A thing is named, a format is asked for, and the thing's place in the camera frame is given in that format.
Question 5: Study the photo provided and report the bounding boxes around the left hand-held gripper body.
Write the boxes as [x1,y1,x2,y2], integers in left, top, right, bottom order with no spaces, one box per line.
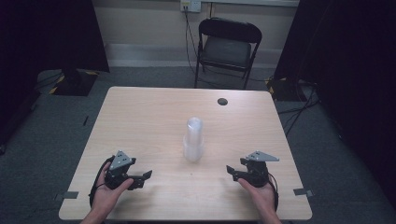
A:
[104,150,138,190]

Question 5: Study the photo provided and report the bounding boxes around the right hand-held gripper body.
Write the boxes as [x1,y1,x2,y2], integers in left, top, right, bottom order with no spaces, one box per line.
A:
[239,150,280,189]

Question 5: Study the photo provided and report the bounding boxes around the stack of clear plastic cups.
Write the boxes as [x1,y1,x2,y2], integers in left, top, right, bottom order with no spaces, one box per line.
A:
[182,117,205,163]

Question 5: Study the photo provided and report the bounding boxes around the person's right hand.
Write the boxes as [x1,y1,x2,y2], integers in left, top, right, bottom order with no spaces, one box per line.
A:
[237,177,278,217]

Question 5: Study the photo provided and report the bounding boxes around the person's left hand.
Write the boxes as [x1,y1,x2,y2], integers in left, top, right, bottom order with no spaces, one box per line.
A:
[90,161,135,217]

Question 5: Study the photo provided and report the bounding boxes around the grey tape strip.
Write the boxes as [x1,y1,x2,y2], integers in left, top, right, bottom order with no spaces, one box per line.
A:
[292,188,315,198]
[53,190,79,202]

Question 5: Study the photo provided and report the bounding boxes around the black stand base yellow tape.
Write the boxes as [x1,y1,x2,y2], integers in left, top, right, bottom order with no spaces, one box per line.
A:
[48,68,101,97]

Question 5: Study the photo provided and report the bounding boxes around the black folding chair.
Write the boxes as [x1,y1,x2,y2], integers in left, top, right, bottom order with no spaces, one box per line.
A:
[193,17,263,91]

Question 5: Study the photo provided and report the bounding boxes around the black curtain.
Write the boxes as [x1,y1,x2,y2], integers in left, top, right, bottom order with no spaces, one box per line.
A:
[0,0,110,150]
[273,0,396,208]

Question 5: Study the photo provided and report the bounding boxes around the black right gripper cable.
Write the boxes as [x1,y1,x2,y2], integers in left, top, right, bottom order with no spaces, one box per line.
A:
[266,172,280,213]

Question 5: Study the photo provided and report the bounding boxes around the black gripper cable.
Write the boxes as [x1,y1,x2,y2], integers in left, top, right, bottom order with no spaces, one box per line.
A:
[88,155,116,209]
[266,172,280,213]

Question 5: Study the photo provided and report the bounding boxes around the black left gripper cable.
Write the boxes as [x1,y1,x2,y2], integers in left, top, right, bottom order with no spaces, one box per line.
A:
[88,155,116,209]

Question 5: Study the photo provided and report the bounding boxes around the black floor cables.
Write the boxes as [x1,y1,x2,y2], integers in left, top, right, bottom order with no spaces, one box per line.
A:
[276,83,322,137]

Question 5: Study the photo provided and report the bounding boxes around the black stand base with cables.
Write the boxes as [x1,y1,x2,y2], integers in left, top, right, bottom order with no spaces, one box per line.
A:
[266,76,316,103]

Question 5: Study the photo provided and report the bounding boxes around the black cable from wall socket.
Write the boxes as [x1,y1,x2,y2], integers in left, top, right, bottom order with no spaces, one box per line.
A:
[183,5,200,77]

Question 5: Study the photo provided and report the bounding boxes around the white wall socket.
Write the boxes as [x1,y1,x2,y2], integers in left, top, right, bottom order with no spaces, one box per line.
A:
[179,0,203,14]

